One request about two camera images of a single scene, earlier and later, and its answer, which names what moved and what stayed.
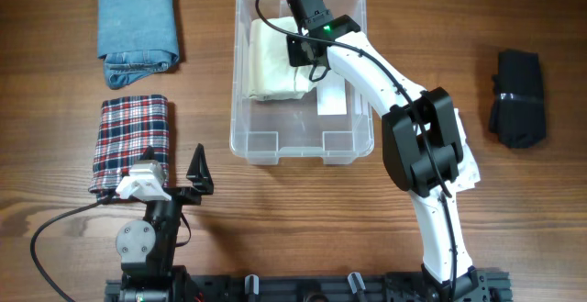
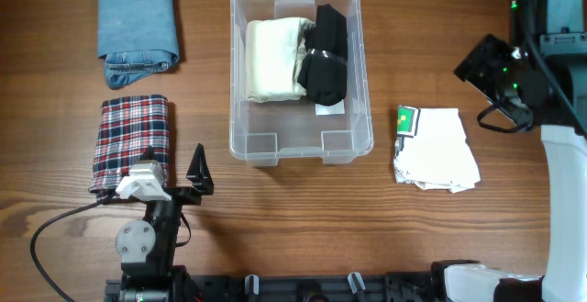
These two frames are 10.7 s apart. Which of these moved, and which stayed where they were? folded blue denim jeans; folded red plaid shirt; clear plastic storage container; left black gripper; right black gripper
Moved: right black gripper
Stayed: left black gripper; folded blue denim jeans; clear plastic storage container; folded red plaid shirt
